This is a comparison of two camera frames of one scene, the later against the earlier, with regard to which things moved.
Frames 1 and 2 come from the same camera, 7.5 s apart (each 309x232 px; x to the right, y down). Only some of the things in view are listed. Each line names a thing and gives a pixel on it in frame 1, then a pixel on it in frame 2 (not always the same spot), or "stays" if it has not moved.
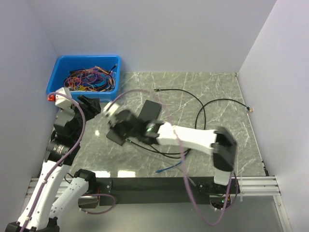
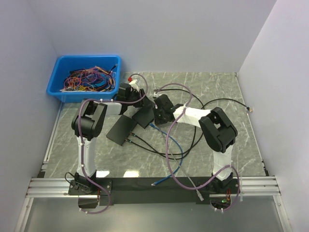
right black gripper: (115, 126) → (157, 121)
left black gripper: (92, 106) → (138, 93)
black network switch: (149, 110) stays
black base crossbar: (163, 191) stays
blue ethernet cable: (177, 163) → (155, 183)
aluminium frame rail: (257, 185) stays
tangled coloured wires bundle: (93, 79) stays
